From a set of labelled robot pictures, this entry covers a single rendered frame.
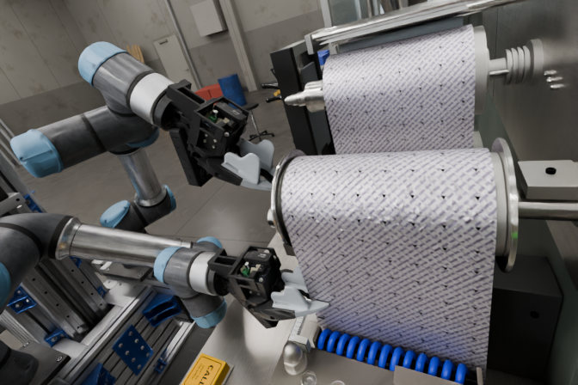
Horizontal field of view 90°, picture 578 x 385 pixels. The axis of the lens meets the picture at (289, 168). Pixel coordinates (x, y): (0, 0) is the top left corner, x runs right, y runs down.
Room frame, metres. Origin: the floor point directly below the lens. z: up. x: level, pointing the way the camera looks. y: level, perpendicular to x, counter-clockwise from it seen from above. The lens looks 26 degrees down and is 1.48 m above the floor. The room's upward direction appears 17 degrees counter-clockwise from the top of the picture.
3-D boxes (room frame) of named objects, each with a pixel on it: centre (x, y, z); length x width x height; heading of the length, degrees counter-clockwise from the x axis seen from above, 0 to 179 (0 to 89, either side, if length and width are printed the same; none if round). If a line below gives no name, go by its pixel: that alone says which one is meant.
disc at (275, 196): (0.38, 0.00, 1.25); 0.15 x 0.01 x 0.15; 148
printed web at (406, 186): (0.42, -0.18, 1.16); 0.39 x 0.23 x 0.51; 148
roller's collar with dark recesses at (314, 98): (0.60, -0.11, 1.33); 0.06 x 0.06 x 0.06; 58
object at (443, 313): (0.26, -0.07, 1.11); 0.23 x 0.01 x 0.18; 58
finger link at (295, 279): (0.34, 0.03, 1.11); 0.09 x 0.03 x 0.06; 59
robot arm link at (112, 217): (1.00, 0.68, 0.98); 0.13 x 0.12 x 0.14; 123
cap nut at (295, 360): (0.27, 0.07, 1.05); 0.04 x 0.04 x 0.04
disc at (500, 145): (0.24, -0.22, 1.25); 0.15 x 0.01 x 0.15; 148
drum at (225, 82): (7.37, 0.80, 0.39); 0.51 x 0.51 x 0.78
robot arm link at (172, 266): (0.47, 0.26, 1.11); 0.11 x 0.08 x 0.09; 58
